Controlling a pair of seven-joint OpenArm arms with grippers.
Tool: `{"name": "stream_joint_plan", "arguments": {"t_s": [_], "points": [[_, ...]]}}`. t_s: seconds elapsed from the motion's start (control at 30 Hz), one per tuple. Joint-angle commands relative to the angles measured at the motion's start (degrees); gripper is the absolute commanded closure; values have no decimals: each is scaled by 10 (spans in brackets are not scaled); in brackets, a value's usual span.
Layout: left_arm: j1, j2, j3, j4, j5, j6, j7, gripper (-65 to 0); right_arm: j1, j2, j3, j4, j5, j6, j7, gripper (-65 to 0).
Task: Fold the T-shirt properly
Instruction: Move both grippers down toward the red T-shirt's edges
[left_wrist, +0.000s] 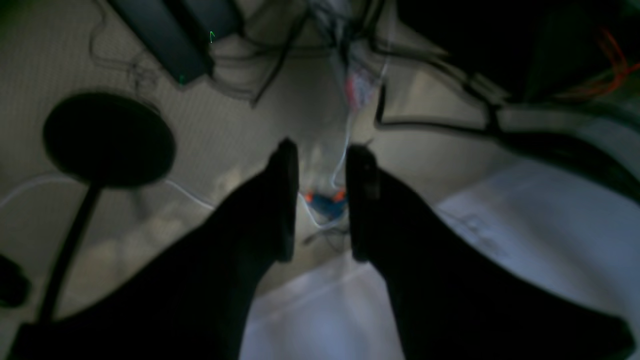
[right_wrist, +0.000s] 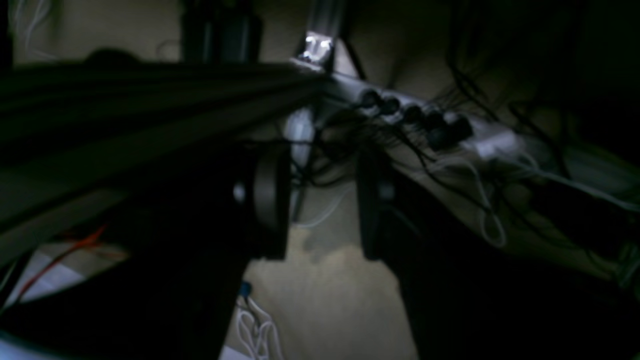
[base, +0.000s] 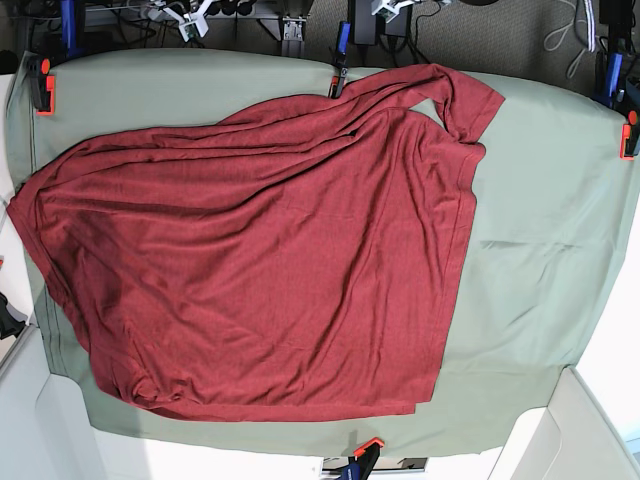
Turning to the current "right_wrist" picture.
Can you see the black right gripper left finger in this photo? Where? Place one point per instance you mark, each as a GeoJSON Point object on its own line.
{"type": "Point", "coordinates": [188, 243]}

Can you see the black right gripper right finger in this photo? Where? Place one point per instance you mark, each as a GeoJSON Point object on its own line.
{"type": "Point", "coordinates": [466, 300]}

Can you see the aluminium frame post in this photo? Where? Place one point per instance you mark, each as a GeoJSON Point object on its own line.
{"type": "Point", "coordinates": [323, 29]}

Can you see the white power strip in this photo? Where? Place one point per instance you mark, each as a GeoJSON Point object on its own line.
{"type": "Point", "coordinates": [443, 130]}

